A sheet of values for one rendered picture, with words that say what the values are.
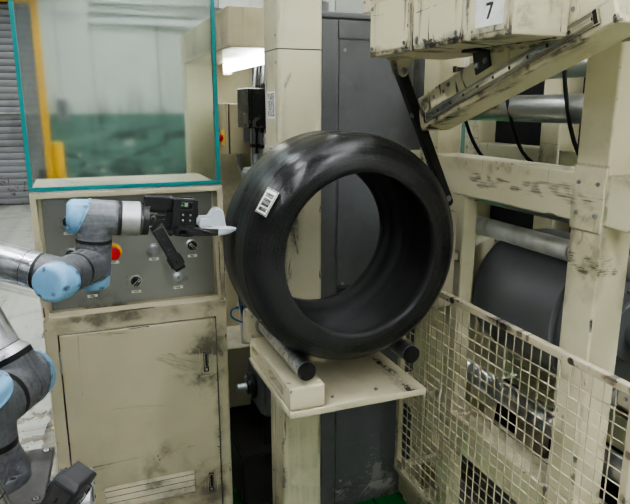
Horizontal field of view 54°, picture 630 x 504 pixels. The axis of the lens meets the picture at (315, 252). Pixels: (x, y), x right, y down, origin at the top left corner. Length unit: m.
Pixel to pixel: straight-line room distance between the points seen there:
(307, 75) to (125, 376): 1.07
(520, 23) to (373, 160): 0.41
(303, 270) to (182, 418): 0.68
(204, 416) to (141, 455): 0.23
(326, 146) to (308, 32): 0.44
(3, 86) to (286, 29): 9.16
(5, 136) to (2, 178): 0.65
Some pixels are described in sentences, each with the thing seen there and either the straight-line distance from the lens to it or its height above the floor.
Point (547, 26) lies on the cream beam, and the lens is 1.33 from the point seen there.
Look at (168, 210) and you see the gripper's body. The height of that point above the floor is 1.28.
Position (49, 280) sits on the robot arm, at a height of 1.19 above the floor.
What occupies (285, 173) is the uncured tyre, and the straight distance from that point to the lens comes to 1.36.
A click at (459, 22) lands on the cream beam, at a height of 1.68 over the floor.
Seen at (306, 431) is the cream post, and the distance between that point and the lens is 1.98.
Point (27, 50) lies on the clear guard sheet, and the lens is 1.91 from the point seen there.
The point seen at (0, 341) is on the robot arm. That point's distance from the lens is 1.55.
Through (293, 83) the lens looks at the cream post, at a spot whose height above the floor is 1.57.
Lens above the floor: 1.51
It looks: 13 degrees down
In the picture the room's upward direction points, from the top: straight up
